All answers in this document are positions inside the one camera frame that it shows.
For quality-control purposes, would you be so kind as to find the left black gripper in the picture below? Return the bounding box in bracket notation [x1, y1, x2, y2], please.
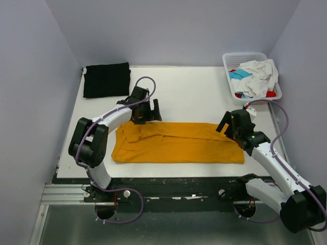
[134, 99, 161, 125]

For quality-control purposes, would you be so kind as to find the orange t shirt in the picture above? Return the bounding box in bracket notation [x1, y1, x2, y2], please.
[111, 122, 245, 164]

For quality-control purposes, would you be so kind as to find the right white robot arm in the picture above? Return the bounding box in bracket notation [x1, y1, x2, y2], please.
[216, 109, 326, 233]

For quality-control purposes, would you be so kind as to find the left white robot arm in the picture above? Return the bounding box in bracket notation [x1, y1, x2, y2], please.
[68, 86, 162, 202]

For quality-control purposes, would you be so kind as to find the blue cloth in basket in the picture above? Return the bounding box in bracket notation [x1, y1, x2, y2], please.
[228, 69, 252, 99]

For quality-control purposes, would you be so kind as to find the red cloth in basket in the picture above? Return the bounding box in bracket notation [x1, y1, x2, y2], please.
[238, 75, 276, 99]

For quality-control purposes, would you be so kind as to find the folded black t shirt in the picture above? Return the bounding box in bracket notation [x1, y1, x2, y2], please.
[83, 62, 131, 99]

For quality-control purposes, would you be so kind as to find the white plastic basket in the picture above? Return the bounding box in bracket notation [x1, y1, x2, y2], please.
[222, 52, 282, 105]

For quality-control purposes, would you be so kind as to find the white t shirt in basket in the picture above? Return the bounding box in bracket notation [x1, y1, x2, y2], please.
[237, 59, 278, 90]

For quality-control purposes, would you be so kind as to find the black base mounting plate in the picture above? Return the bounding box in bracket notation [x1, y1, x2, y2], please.
[52, 177, 259, 217]

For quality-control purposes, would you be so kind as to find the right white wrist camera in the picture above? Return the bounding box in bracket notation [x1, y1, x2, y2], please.
[246, 106, 257, 120]

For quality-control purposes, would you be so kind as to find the aluminium rail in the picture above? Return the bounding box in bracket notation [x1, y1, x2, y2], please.
[41, 184, 84, 205]

